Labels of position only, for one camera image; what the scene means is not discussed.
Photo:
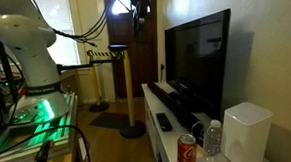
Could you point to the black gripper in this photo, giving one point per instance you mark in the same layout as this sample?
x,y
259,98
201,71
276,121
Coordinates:
x,y
139,14

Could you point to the aluminium robot base platform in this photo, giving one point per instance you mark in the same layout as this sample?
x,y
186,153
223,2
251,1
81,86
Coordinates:
x,y
37,125

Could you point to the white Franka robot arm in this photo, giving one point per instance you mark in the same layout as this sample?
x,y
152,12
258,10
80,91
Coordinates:
x,y
24,30

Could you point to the black soundbar speaker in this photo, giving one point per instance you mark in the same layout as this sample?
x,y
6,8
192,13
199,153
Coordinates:
x,y
186,119

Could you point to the brown wooden door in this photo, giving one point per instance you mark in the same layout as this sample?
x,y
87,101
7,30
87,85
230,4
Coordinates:
x,y
142,49

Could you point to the black flat screen television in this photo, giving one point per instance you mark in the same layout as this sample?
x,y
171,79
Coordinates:
x,y
195,55

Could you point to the dark floor mat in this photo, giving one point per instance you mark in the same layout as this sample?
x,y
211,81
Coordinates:
x,y
110,120

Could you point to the black remote control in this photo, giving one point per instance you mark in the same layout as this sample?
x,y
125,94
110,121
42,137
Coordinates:
x,y
164,122

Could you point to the white TV stand cabinet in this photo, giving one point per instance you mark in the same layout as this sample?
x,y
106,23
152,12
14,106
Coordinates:
x,y
164,143

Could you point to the red cola can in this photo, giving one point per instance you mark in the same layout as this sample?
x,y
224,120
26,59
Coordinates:
x,y
186,150

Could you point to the clear plastic water bottle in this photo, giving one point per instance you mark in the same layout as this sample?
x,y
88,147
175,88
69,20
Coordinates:
x,y
212,140

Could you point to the white rectangular box device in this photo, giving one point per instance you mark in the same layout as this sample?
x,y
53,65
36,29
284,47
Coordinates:
x,y
245,132

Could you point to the yellow stanchion post near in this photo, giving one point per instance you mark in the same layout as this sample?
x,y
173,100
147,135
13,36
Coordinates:
x,y
134,128

